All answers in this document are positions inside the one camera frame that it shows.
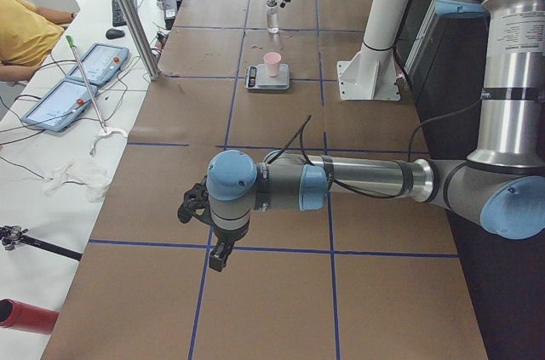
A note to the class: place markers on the white camera mast base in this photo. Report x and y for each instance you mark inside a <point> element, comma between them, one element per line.
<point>371,74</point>

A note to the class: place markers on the upper teach pendant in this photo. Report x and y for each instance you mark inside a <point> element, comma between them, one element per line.
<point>102,61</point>

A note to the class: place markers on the clear glass sauce bottle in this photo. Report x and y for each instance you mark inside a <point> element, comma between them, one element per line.
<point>272,16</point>

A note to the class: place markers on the lower teach pendant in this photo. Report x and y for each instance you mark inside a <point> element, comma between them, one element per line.
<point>60,107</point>

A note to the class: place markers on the teach pendant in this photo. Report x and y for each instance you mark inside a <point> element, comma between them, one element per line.
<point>60,107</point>
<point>102,61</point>

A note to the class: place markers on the black keyboard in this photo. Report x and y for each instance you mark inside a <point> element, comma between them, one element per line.
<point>117,13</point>

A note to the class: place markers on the red cylinder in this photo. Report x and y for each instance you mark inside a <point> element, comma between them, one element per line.
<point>21,316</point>

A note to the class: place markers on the person in yellow shirt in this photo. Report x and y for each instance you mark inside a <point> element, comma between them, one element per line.
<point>28,35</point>

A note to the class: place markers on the aluminium frame post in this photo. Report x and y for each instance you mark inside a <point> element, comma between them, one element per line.
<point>139,37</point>

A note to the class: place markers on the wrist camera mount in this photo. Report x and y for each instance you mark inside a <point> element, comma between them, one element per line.
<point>195,204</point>

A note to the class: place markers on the white crumpled cloth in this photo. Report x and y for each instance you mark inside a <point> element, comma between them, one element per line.
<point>81,172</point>

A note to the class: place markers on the silver digital kitchen scale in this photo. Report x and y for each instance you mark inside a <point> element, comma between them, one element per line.
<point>257,78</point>

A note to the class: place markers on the black tripod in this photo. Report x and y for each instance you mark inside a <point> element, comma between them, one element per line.
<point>14,236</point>

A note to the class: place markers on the pink paper cup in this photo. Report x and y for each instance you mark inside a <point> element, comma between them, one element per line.
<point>272,62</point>

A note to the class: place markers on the black computer mouse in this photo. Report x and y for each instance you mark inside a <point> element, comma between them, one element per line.
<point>114,33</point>

